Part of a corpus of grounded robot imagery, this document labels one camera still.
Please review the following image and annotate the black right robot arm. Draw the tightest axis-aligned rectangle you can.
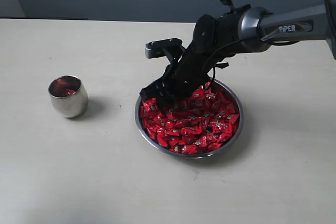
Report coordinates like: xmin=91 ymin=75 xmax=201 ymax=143
xmin=140 ymin=0 xmax=335 ymax=108

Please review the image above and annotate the pile of red wrapped candies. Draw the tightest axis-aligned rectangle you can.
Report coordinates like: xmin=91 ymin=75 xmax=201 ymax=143
xmin=141 ymin=82 xmax=239 ymax=154

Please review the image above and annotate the shiny steel cup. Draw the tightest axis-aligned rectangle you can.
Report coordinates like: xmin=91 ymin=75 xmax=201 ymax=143
xmin=48 ymin=75 xmax=89 ymax=118

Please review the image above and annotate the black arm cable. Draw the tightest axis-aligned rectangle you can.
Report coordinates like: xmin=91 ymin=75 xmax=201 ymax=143
xmin=204 ymin=0 xmax=300 ymax=91

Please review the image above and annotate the red candy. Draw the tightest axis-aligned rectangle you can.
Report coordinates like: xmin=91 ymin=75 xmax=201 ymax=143
xmin=49 ymin=77 xmax=79 ymax=98

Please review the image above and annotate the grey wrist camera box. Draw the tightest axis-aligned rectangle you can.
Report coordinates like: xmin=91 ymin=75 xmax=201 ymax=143
xmin=145 ymin=38 xmax=182 ymax=59

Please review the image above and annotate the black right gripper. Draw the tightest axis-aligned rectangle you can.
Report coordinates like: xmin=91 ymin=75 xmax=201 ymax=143
xmin=140 ymin=41 xmax=223 ymax=109

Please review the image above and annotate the round steel plate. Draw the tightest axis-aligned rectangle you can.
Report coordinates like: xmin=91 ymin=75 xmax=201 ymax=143
xmin=134 ymin=79 xmax=245 ymax=160

